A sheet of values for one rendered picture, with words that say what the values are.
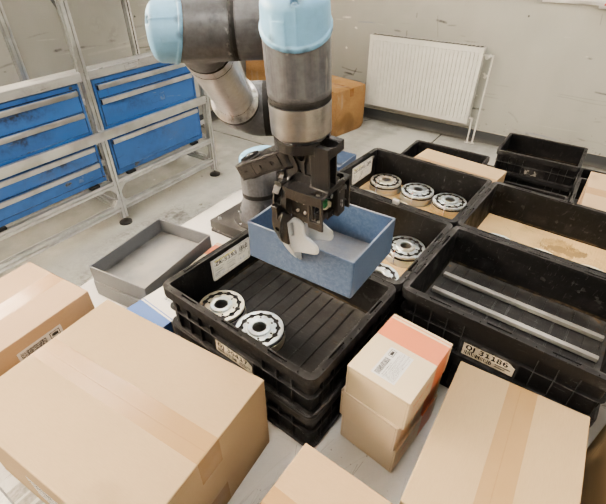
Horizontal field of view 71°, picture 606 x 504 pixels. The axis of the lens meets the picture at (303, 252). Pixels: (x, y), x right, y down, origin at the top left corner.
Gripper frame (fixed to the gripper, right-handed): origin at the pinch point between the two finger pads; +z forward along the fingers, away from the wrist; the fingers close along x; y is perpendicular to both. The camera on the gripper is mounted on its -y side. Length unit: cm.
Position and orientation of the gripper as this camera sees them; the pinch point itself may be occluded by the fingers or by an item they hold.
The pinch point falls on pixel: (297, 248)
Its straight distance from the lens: 67.2
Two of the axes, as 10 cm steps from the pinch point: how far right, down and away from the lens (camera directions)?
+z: 0.5, 7.5, 6.6
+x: 5.8, -5.6, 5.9
